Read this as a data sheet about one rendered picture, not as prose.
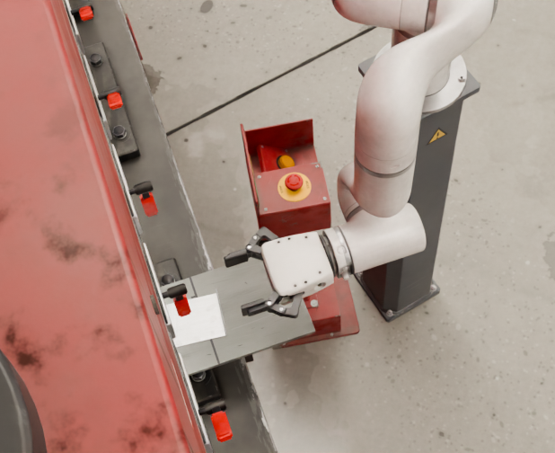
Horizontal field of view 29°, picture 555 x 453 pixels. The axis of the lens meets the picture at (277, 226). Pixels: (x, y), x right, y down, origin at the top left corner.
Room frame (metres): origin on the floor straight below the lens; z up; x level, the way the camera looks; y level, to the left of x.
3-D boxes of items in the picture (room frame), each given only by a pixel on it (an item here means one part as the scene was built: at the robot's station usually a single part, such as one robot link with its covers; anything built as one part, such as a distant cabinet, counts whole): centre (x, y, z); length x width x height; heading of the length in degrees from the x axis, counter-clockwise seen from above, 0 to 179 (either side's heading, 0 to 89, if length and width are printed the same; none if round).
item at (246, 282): (0.77, 0.10, 1.00); 0.26 x 0.18 x 0.01; 103
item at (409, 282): (1.23, -0.32, 0.50); 0.18 x 0.18 x 1.00; 25
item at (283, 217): (1.18, -0.03, 0.75); 0.20 x 0.16 x 0.18; 4
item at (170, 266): (0.79, 0.20, 0.89); 0.30 x 0.05 x 0.03; 13
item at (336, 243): (0.77, -0.09, 1.19); 0.09 x 0.03 x 0.08; 13
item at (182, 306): (0.71, 0.17, 1.20); 0.04 x 0.02 x 0.10; 103
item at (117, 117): (1.34, 0.33, 0.89); 0.30 x 0.05 x 0.03; 13
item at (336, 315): (1.19, -0.06, 0.06); 0.25 x 0.20 x 0.12; 94
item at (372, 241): (0.79, -0.17, 1.19); 0.13 x 0.09 x 0.08; 103
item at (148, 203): (0.90, 0.22, 1.20); 0.04 x 0.02 x 0.10; 103
